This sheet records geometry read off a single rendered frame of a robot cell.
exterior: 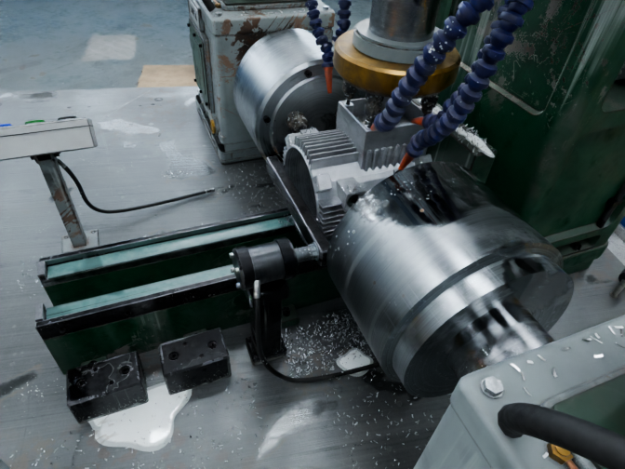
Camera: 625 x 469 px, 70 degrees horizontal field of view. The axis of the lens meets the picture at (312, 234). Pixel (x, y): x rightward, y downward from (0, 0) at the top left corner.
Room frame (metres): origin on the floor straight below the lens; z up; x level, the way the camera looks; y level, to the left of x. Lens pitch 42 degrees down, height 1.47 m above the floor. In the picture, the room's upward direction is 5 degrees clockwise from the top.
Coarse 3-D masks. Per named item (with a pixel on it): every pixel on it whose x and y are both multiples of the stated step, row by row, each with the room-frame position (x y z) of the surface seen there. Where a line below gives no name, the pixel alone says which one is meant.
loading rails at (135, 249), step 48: (144, 240) 0.54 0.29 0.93; (192, 240) 0.56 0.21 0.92; (240, 240) 0.58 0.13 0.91; (48, 288) 0.45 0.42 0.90; (96, 288) 0.48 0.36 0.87; (144, 288) 0.45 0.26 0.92; (192, 288) 0.45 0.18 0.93; (240, 288) 0.48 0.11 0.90; (336, 288) 0.56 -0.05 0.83; (48, 336) 0.36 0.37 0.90; (96, 336) 0.38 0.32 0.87; (144, 336) 0.41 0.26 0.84
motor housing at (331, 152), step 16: (304, 144) 0.60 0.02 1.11; (320, 144) 0.60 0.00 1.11; (336, 144) 0.61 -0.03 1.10; (352, 144) 0.61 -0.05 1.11; (288, 160) 0.67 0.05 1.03; (304, 160) 0.68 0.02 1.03; (320, 160) 0.57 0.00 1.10; (336, 160) 0.58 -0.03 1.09; (352, 160) 0.59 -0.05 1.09; (304, 176) 0.68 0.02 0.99; (336, 176) 0.57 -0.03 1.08; (352, 176) 0.58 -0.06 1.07; (368, 176) 0.58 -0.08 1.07; (384, 176) 0.59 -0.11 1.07; (304, 192) 0.66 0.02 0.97; (336, 192) 0.55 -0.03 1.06; (320, 208) 0.53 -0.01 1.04; (336, 208) 0.53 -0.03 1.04; (320, 224) 0.52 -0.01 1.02; (336, 224) 0.52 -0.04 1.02; (304, 240) 0.57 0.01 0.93
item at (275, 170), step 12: (276, 156) 0.68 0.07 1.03; (276, 168) 0.64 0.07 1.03; (276, 180) 0.62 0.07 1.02; (288, 180) 0.61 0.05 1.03; (288, 192) 0.58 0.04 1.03; (288, 204) 0.57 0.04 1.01; (300, 204) 0.55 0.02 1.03; (300, 216) 0.52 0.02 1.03; (312, 216) 0.52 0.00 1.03; (300, 228) 0.52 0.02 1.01; (312, 228) 0.50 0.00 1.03; (312, 240) 0.47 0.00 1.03; (324, 240) 0.47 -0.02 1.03; (312, 252) 0.45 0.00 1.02; (324, 252) 0.45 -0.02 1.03; (324, 264) 0.45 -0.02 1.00
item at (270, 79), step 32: (288, 32) 0.92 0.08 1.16; (256, 64) 0.84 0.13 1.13; (288, 64) 0.79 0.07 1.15; (320, 64) 0.79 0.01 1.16; (256, 96) 0.77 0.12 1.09; (288, 96) 0.76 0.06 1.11; (320, 96) 0.78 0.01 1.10; (256, 128) 0.74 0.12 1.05; (288, 128) 0.76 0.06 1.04; (320, 128) 0.79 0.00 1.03
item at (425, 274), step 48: (384, 192) 0.44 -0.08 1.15; (432, 192) 0.43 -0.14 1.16; (480, 192) 0.44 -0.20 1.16; (336, 240) 0.43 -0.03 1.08; (384, 240) 0.38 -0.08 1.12; (432, 240) 0.36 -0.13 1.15; (480, 240) 0.35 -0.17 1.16; (528, 240) 0.36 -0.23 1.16; (384, 288) 0.33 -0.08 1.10; (432, 288) 0.30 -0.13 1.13; (480, 288) 0.30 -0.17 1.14; (528, 288) 0.32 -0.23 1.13; (384, 336) 0.29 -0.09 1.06; (432, 336) 0.27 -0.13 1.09; (480, 336) 0.29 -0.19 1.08; (528, 336) 0.28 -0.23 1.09; (432, 384) 0.29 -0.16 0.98
